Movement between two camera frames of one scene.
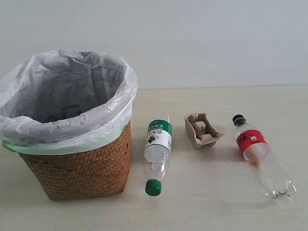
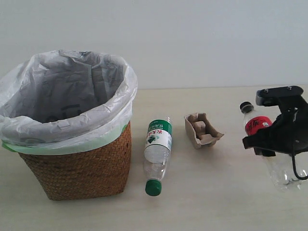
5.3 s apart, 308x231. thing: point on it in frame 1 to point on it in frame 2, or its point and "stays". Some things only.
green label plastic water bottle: x=156 y=154 stays
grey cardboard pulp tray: x=200 y=131 stays
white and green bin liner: x=61 y=102 stays
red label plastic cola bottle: x=273 y=175 to x=280 y=168
